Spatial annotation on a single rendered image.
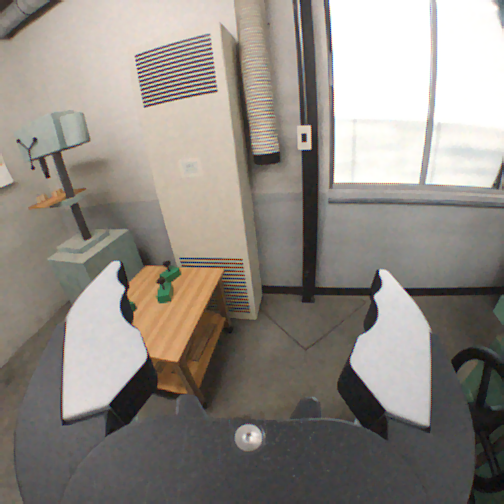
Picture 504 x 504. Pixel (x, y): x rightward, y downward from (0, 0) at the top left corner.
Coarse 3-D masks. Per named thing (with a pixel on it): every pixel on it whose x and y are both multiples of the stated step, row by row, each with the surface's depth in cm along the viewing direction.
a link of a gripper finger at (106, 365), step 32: (96, 288) 9; (128, 288) 11; (96, 320) 7; (128, 320) 9; (64, 352) 6; (96, 352) 6; (128, 352) 6; (64, 384) 5; (96, 384) 5; (128, 384) 6; (64, 416) 4; (128, 416) 6
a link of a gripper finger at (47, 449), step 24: (48, 360) 6; (48, 384) 5; (24, 408) 4; (48, 408) 5; (24, 432) 4; (48, 432) 4; (72, 432) 4; (96, 432) 4; (24, 456) 3; (48, 456) 4; (72, 456) 4; (24, 480) 3; (48, 480) 3
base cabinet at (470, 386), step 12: (480, 360) 52; (480, 372) 51; (468, 384) 55; (492, 384) 45; (468, 396) 53; (492, 396) 44; (492, 432) 40; (480, 444) 42; (480, 468) 39; (480, 492) 35
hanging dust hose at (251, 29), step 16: (240, 0) 85; (256, 0) 86; (240, 16) 90; (256, 16) 89; (240, 32) 94; (256, 32) 93; (240, 48) 101; (256, 48) 96; (240, 64) 105; (256, 64) 101; (256, 80) 104; (256, 96) 108; (272, 96) 111; (256, 112) 112; (272, 112) 113; (256, 128) 116; (272, 128) 117; (256, 144) 121; (272, 144) 121; (256, 160) 126; (272, 160) 124
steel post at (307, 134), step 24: (312, 24) 93; (312, 48) 99; (312, 72) 106; (312, 96) 112; (312, 120) 118; (312, 144) 125; (312, 168) 131; (312, 192) 138; (312, 216) 146; (312, 240) 154; (312, 264) 164; (312, 288) 174
